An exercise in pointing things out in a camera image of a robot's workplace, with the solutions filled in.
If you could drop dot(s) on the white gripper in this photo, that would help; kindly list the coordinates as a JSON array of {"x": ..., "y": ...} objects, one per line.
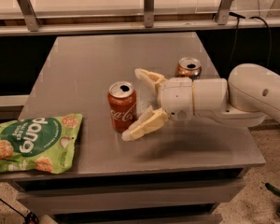
[{"x": 176, "y": 97}]

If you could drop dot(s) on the red coca-cola can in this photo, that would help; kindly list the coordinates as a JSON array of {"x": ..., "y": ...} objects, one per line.
[{"x": 122, "y": 102}]

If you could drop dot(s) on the green dang chips bag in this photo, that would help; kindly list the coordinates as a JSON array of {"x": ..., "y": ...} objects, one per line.
[{"x": 42, "y": 144}]

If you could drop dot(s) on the grey cabinet with drawers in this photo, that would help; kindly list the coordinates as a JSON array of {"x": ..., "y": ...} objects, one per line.
[{"x": 176, "y": 175}]

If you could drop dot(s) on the metal bracket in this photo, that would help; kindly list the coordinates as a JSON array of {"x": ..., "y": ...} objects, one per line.
[
  {"x": 223, "y": 12},
  {"x": 29, "y": 15},
  {"x": 148, "y": 13}
]

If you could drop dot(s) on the left metal bracket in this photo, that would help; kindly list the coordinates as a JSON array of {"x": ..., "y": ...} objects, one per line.
[{"x": 29, "y": 15}]

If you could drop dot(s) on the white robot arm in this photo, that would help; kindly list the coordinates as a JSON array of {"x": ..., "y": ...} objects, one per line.
[{"x": 244, "y": 99}]

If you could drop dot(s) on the middle metal bracket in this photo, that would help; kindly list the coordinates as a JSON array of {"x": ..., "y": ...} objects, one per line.
[{"x": 148, "y": 13}]

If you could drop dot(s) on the right metal bracket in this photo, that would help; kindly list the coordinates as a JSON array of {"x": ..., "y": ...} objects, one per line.
[{"x": 223, "y": 12}]

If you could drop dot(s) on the gold soda can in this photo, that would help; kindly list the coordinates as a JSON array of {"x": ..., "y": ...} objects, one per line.
[{"x": 188, "y": 67}]

